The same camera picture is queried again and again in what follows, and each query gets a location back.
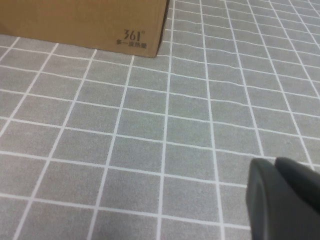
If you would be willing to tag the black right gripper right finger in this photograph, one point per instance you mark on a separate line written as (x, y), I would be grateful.
(292, 205)

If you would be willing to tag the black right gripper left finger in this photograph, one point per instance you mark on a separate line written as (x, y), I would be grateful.
(255, 200)

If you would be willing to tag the brown cardboard shoe box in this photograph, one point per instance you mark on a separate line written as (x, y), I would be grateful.
(75, 22)

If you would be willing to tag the grey white-grid tablecloth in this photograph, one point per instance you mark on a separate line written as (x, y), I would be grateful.
(150, 125)

